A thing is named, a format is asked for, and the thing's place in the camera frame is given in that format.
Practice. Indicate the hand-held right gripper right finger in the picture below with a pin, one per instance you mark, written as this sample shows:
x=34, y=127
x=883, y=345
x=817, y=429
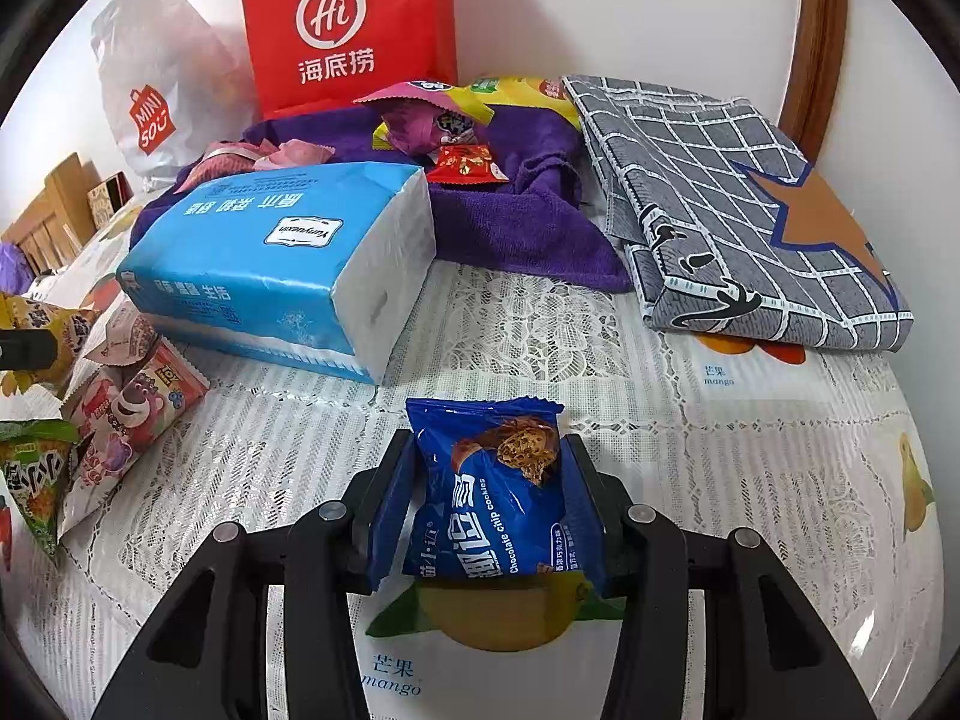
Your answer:
x=585, y=510

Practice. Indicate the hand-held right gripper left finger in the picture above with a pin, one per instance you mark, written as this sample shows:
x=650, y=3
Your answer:
x=390, y=510

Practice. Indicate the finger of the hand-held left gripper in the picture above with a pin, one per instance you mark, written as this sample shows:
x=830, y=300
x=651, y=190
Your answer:
x=26, y=351

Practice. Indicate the yellow snack packet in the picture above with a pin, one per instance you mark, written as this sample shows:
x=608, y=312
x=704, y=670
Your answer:
x=67, y=330

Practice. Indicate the blue cookie packet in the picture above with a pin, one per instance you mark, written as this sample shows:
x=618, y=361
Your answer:
x=480, y=495

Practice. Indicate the green snack packet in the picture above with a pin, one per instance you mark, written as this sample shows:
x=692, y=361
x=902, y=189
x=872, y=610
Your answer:
x=37, y=480

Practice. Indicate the pink bear print packet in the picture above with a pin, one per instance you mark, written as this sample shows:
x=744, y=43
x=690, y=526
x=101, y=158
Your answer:
x=127, y=405

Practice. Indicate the wooden headboard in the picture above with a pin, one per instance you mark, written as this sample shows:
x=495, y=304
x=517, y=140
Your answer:
x=45, y=217

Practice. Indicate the decorated gift box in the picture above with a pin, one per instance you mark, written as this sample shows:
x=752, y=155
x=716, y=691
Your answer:
x=105, y=199

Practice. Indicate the blue tissue pack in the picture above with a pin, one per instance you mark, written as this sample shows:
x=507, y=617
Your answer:
x=262, y=262

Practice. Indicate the pink ribbon packet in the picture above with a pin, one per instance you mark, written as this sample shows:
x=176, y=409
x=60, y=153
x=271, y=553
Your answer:
x=225, y=165

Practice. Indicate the purple towel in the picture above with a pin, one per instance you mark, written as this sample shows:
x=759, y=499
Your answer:
x=525, y=225

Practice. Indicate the white plastic shopping bag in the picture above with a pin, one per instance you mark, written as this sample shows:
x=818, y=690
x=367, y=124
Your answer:
x=165, y=90

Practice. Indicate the grey checked folded cloth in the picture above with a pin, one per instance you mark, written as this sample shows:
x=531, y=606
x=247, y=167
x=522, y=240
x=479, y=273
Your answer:
x=712, y=202

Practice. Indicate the small red packet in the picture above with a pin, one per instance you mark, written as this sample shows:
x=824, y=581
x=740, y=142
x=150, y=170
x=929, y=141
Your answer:
x=466, y=165

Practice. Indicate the yellow and pink candy packet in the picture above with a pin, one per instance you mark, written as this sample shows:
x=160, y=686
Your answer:
x=420, y=124

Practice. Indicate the large yellow snack bag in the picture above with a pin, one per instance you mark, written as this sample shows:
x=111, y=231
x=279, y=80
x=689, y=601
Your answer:
x=525, y=101

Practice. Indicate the red paper bag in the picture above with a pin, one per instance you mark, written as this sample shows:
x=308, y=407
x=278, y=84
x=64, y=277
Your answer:
x=345, y=30

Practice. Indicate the brown wooden door frame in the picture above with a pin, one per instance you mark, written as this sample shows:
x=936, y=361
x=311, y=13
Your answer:
x=814, y=37

